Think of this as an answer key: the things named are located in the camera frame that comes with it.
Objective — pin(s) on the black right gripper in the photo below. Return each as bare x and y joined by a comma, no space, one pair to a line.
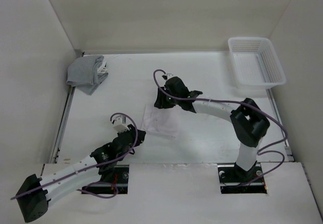
160,102

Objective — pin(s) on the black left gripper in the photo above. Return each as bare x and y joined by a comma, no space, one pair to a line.
141,134

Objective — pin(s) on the white tank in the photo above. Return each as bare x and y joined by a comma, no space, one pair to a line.
161,122
102,69

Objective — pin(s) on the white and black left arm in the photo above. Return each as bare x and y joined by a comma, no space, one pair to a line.
37,194

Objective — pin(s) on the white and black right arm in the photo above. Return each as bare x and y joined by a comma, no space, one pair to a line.
249,125

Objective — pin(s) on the white folded tank top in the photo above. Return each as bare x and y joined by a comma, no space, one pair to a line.
102,69

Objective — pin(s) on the grey folded tank top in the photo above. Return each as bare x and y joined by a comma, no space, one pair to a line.
82,73

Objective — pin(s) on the white plastic mesh basket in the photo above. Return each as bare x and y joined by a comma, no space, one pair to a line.
255,63

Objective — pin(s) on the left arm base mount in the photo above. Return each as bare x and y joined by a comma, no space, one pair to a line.
118,176

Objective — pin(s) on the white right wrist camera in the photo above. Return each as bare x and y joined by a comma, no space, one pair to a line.
167,76

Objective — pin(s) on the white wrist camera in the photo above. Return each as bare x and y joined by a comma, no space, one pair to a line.
119,124
167,76

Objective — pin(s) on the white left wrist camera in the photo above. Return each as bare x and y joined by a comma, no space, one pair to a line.
119,124

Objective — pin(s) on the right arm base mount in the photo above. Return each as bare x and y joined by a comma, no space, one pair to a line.
231,182

